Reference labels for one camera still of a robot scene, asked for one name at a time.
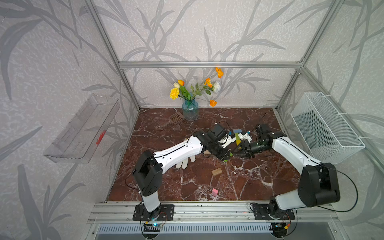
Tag clear plastic shelf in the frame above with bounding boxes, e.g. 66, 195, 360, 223
44, 94, 121, 164

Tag dark wood block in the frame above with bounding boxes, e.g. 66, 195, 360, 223
212, 168, 223, 177

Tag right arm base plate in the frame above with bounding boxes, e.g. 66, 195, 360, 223
249, 203, 296, 221

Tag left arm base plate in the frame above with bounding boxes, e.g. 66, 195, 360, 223
133, 204, 175, 222

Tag white cotton glove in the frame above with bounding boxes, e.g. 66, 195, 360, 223
175, 153, 196, 169

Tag white wire basket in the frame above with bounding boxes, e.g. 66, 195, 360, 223
291, 92, 366, 165

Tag right circuit board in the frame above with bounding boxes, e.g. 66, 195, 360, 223
270, 223, 291, 236

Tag left circuit board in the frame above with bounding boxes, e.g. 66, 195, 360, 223
143, 222, 166, 233

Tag blue glass vase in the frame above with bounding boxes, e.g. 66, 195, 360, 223
182, 100, 199, 121

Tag aluminium frame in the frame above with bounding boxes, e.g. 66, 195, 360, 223
80, 0, 384, 240

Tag lime green block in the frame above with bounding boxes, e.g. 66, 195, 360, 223
235, 133, 241, 146

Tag pink block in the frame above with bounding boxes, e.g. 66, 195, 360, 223
212, 189, 219, 197

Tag artificial flowers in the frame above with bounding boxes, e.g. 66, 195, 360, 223
170, 78, 221, 101

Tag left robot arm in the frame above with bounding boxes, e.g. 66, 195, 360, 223
133, 124, 232, 214

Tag circuit board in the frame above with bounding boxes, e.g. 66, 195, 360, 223
270, 223, 291, 236
143, 222, 166, 233

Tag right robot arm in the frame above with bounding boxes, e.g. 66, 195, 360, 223
232, 124, 341, 219

